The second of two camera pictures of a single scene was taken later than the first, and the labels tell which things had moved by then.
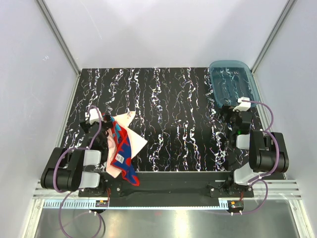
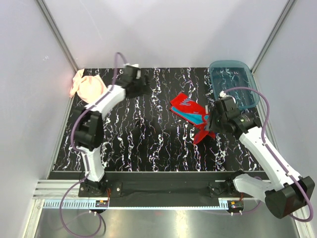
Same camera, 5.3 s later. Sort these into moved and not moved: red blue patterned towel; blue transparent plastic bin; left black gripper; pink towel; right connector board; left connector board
Moved: red blue patterned towel; pink towel; left black gripper
Not moved: right connector board; blue transparent plastic bin; left connector board
